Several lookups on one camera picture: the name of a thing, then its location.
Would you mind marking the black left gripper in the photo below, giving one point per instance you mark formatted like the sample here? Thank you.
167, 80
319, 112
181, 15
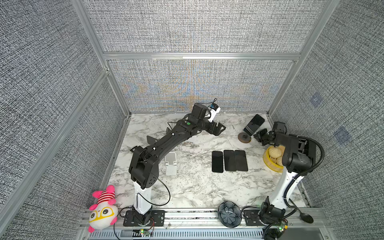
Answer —
217, 131

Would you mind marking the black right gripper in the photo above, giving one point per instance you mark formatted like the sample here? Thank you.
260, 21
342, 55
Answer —
258, 135

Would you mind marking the green edged phone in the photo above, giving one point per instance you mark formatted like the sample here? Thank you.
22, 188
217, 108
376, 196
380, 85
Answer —
254, 125

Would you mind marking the teal edged phone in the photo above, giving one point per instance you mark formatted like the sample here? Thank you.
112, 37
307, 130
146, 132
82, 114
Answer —
230, 161

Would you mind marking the dark grey cased phone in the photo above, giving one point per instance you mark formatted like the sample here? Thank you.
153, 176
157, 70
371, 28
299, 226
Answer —
241, 161

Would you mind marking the black phone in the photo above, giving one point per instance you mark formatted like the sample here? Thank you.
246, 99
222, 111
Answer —
217, 162

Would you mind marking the wood base stand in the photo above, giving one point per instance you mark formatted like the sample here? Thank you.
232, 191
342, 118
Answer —
151, 140
244, 138

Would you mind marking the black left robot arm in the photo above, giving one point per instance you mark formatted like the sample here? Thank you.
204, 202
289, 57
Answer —
144, 167

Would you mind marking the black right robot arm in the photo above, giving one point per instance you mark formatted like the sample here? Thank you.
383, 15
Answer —
298, 159

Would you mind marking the white folding phone stand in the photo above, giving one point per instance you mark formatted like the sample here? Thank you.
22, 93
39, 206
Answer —
171, 164

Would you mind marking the yellow rimmed bamboo steamer basket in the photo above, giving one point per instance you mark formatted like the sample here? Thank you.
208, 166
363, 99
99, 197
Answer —
273, 157

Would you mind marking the black spoon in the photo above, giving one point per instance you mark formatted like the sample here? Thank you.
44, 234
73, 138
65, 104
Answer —
304, 217

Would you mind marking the pink white plush toy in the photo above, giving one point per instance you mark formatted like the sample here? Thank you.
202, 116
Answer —
105, 212

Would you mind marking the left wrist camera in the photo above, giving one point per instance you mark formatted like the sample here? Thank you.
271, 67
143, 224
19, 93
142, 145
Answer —
214, 110

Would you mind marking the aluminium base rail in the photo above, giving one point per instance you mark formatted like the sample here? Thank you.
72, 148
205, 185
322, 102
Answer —
204, 224

